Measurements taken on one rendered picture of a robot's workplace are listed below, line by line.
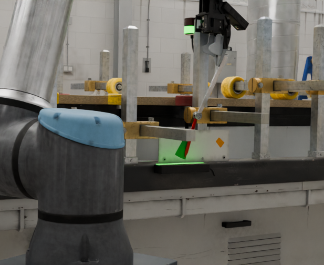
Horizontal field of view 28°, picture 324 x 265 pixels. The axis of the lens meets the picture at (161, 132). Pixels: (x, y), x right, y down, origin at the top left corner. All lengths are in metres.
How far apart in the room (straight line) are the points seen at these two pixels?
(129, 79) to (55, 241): 0.90
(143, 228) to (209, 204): 0.28
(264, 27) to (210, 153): 0.46
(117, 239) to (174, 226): 1.22
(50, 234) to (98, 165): 0.14
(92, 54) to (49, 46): 8.29
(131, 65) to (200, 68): 0.24
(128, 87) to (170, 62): 8.17
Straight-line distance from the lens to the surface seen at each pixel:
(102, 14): 9.68
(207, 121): 2.06
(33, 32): 1.29
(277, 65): 5.99
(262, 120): 1.87
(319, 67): 2.37
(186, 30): 2.11
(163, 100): 2.21
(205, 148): 2.07
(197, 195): 2.10
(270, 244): 2.62
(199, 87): 2.05
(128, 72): 1.93
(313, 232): 2.76
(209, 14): 1.97
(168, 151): 1.99
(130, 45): 1.94
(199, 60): 2.06
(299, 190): 2.36
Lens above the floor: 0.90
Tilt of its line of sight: 3 degrees down
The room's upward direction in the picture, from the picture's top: 1 degrees clockwise
